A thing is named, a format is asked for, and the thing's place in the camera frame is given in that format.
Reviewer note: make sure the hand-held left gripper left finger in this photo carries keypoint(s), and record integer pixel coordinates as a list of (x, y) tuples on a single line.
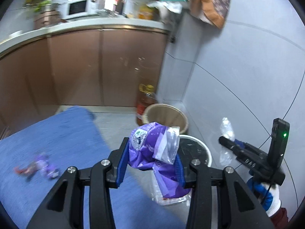
[(121, 164)]

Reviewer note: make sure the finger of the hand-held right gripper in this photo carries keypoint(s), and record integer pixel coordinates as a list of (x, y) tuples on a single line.
[(230, 144)]

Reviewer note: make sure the small purple wrapper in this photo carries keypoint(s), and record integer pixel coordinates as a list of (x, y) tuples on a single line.
[(45, 164)]

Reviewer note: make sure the beige trash bin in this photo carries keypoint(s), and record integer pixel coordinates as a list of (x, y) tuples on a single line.
[(166, 116)]

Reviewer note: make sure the white bucket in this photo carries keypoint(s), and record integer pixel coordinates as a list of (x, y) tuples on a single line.
[(195, 148)]

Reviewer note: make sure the white plastic bag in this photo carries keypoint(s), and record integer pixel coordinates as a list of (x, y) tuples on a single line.
[(166, 6)]

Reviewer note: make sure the yellow bottle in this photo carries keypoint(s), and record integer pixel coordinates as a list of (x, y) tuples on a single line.
[(145, 12)]

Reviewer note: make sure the white microwave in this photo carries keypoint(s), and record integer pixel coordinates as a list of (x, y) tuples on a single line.
[(77, 8)]

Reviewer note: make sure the green potted plant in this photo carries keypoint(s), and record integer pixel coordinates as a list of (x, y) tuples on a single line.
[(39, 6)]

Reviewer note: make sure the clear plastic bottle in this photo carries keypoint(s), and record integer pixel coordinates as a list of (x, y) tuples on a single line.
[(226, 128)]

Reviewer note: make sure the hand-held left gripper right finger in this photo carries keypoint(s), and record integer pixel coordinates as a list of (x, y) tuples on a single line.
[(179, 173)]

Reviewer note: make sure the white kitchen countertop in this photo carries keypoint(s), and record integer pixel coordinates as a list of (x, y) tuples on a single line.
[(95, 25)]

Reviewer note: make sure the person's right forearm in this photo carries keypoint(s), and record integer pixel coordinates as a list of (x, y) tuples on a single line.
[(281, 217)]

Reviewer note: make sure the brown patterned cloth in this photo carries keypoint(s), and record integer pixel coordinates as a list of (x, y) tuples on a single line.
[(212, 2)]

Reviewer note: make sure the brown kitchen cabinet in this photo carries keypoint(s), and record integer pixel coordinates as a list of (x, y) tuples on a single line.
[(71, 71)]

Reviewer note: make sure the blue towel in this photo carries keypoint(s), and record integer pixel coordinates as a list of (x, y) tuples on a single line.
[(59, 136)]

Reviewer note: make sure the person's right hand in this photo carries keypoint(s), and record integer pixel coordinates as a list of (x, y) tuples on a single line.
[(269, 198)]

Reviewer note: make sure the cooking oil bottle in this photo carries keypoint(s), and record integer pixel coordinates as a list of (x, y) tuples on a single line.
[(146, 102)]

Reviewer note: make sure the purple and clear plastic bag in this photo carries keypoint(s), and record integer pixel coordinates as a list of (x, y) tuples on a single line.
[(147, 145)]

